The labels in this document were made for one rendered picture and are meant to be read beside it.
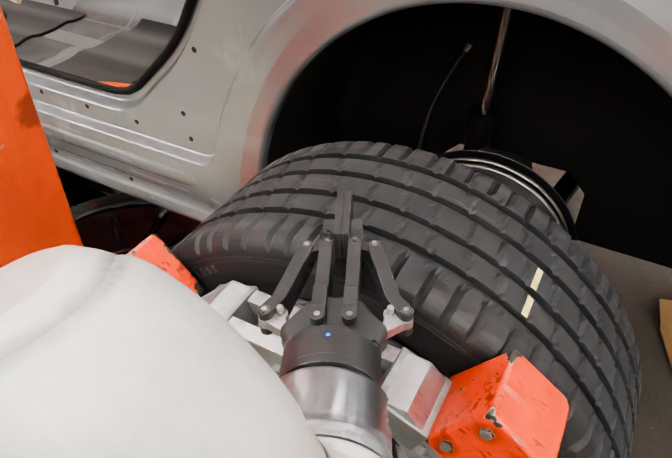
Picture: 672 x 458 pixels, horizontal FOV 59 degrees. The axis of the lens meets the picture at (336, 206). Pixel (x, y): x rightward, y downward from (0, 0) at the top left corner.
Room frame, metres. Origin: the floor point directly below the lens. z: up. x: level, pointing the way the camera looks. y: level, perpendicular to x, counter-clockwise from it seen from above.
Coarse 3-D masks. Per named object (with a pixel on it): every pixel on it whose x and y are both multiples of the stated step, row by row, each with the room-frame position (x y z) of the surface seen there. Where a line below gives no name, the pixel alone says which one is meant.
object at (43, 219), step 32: (0, 32) 0.61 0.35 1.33; (0, 64) 0.60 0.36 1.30; (0, 96) 0.59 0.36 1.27; (0, 128) 0.57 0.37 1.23; (32, 128) 0.61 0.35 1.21; (0, 160) 0.56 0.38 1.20; (32, 160) 0.59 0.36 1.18; (0, 192) 0.55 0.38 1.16; (32, 192) 0.58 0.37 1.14; (64, 192) 0.62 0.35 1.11; (0, 224) 0.54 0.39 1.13; (32, 224) 0.57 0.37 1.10; (64, 224) 0.60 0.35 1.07; (0, 256) 0.52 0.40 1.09
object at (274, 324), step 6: (282, 306) 0.33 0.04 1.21; (282, 312) 0.33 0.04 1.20; (258, 318) 0.33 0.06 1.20; (276, 318) 0.33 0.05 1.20; (282, 318) 0.33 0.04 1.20; (288, 318) 0.33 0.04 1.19; (264, 324) 0.33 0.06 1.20; (270, 324) 0.32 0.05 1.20; (276, 324) 0.32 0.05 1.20; (282, 324) 0.32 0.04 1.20; (270, 330) 0.32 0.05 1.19; (276, 330) 0.32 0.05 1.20
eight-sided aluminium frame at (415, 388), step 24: (216, 288) 0.46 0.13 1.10; (240, 288) 0.44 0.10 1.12; (240, 312) 0.41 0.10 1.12; (264, 336) 0.38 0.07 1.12; (384, 360) 0.35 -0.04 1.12; (408, 360) 0.35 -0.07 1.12; (384, 384) 0.32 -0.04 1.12; (408, 384) 0.32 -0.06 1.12; (432, 384) 0.33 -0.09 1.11; (408, 408) 0.30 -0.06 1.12; (432, 408) 0.31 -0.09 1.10; (408, 432) 0.29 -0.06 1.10; (432, 456) 0.28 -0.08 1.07
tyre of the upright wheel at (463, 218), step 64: (256, 192) 0.59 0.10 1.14; (320, 192) 0.54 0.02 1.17; (384, 192) 0.53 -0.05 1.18; (448, 192) 0.53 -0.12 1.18; (512, 192) 0.56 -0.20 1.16; (192, 256) 0.51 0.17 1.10; (256, 256) 0.47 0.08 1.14; (448, 256) 0.44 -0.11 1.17; (512, 256) 0.46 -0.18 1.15; (576, 256) 0.50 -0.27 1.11; (448, 320) 0.37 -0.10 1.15; (512, 320) 0.38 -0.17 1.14; (576, 320) 0.42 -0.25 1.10; (576, 384) 0.35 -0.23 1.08; (640, 384) 0.45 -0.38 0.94; (576, 448) 0.30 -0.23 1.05
